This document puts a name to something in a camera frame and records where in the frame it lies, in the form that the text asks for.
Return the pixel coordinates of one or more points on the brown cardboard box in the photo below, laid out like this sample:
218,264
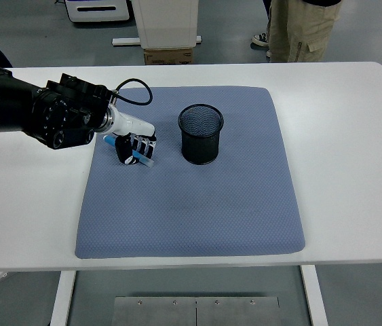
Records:
168,56

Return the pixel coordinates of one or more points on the white column stand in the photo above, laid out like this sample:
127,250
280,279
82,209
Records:
167,23

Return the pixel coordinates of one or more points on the blue marker with clear cap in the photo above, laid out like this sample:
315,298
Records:
109,139

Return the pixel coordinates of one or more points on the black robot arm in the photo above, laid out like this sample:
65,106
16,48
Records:
41,112

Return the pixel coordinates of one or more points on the white table leg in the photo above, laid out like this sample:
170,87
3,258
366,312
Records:
62,299
314,299

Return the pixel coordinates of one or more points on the person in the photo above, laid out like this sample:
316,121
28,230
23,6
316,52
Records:
299,30

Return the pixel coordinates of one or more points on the black mesh pen holder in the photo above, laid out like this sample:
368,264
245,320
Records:
201,149

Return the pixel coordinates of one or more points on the white appliance with black slot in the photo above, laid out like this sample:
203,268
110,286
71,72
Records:
99,17

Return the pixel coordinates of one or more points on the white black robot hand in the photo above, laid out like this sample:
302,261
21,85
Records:
133,127

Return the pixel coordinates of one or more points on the blue-grey textured mat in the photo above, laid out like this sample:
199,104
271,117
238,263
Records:
177,203

